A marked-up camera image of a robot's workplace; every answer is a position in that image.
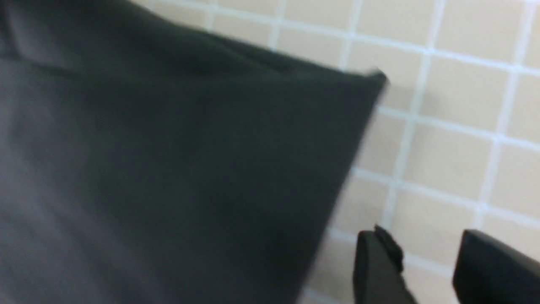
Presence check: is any dark gray long-sleeved shirt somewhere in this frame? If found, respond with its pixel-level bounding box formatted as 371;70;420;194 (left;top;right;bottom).
0;0;386;304

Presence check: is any beige checkered tablecloth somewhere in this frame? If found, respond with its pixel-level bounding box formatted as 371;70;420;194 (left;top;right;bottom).
138;0;539;304

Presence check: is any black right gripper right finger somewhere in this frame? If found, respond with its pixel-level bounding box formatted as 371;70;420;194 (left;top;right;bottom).
452;229;540;304

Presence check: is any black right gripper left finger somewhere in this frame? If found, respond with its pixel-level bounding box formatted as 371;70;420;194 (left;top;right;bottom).
354;225;417;304

